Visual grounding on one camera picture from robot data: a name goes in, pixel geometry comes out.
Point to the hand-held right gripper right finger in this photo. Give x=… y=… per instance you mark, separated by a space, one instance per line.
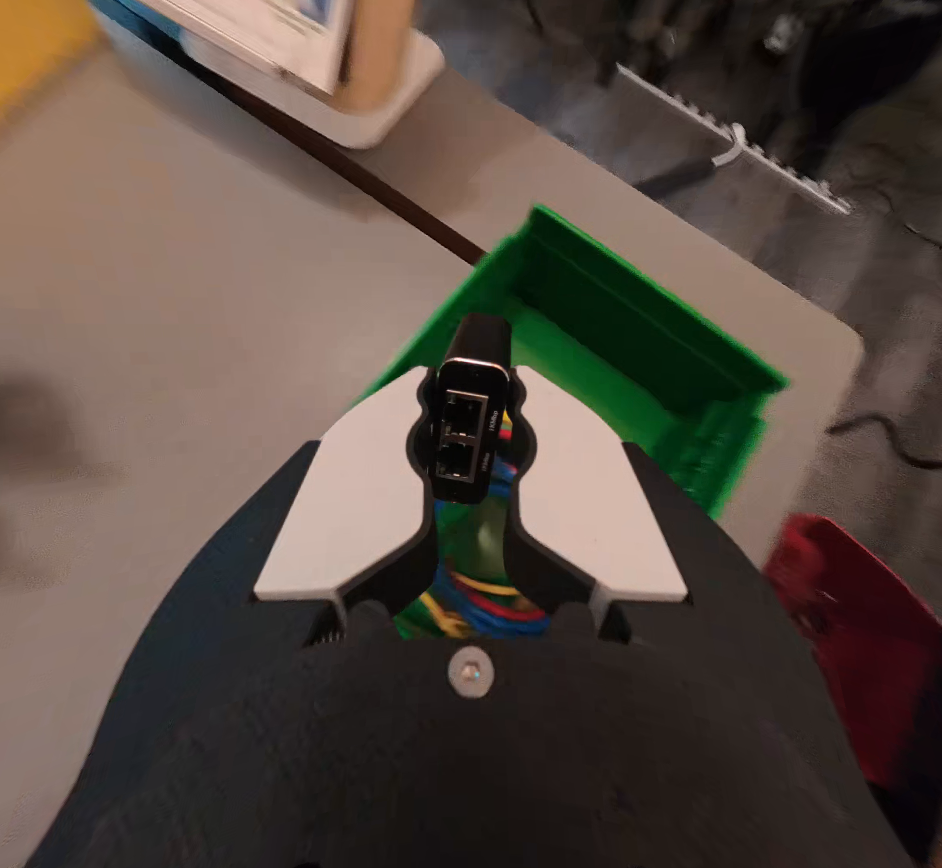
x=589 y=515

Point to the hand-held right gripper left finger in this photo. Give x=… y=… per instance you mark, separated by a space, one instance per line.
x=353 y=515

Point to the black ethernet splitter box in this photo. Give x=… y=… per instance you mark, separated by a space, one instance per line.
x=467 y=441

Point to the green plastic bin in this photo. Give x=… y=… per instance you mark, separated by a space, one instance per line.
x=589 y=367

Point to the red plastic object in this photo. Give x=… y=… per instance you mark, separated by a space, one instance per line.
x=861 y=625

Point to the white board stand base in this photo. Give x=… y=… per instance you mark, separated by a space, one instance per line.
x=368 y=124

